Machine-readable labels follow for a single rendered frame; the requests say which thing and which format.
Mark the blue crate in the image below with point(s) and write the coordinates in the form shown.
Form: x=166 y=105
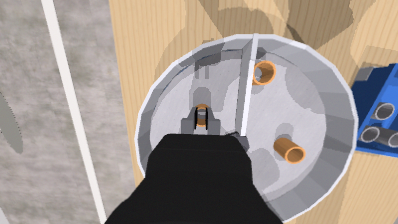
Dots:
x=369 y=86

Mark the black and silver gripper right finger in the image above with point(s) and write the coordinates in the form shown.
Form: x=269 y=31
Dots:
x=212 y=125

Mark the bronze bushing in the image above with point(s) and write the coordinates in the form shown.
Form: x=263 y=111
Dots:
x=283 y=145
x=268 y=72
x=201 y=122

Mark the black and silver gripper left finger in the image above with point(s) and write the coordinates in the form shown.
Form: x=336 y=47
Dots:
x=189 y=124

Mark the grey metal sleeve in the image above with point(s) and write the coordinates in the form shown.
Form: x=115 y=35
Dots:
x=386 y=111
x=386 y=135
x=369 y=134

